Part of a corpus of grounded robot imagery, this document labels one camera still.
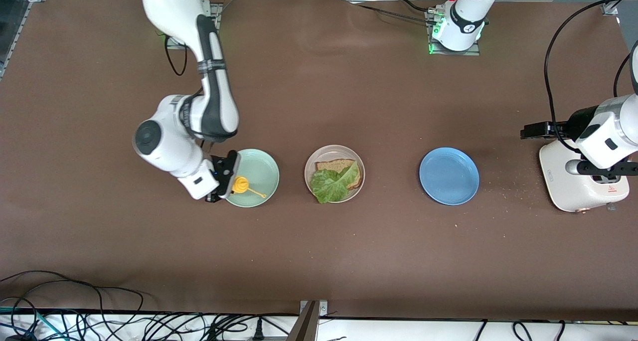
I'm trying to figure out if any yellow squeeze bottle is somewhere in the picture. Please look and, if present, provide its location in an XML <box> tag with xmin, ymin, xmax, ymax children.
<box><xmin>230</xmin><ymin>175</ymin><xmax>268</xmax><ymax>200</ymax></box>

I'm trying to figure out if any green lettuce leaf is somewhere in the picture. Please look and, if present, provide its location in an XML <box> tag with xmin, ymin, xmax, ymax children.
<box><xmin>310</xmin><ymin>161</ymin><xmax>361</xmax><ymax>205</ymax></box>

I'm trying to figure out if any brown bread slice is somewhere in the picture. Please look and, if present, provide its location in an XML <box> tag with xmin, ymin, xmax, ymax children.
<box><xmin>316</xmin><ymin>158</ymin><xmax>362</xmax><ymax>191</ymax></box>

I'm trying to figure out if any mint green plate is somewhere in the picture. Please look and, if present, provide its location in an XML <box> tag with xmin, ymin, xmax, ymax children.
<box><xmin>219</xmin><ymin>149</ymin><xmax>280</xmax><ymax>208</ymax></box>

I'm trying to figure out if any beige plate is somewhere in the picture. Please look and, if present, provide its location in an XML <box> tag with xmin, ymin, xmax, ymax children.
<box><xmin>304</xmin><ymin>145</ymin><xmax>366</xmax><ymax>203</ymax></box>

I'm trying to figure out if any blue plate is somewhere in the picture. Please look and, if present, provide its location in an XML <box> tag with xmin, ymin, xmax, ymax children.
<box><xmin>419</xmin><ymin>147</ymin><xmax>480</xmax><ymax>205</ymax></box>

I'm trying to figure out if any white toaster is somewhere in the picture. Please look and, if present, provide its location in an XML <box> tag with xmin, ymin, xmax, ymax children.
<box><xmin>539</xmin><ymin>132</ymin><xmax>630</xmax><ymax>214</ymax></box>

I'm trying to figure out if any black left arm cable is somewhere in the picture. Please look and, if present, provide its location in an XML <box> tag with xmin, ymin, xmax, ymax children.
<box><xmin>543</xmin><ymin>0</ymin><xmax>638</xmax><ymax>155</ymax></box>

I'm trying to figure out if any grey metal bracket post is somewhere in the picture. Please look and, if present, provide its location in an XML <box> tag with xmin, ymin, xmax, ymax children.
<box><xmin>287</xmin><ymin>300</ymin><xmax>329</xmax><ymax>341</ymax></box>

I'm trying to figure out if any black base cable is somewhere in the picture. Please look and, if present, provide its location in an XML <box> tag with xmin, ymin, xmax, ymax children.
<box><xmin>346</xmin><ymin>0</ymin><xmax>440</xmax><ymax>26</ymax></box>

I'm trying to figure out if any black looping floor cable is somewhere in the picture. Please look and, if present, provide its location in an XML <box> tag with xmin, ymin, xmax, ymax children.
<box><xmin>0</xmin><ymin>270</ymin><xmax>146</xmax><ymax>314</ymax></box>

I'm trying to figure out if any teal cable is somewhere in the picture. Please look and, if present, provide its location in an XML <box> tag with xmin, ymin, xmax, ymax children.
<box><xmin>0</xmin><ymin>305</ymin><xmax>53</xmax><ymax>341</ymax></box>

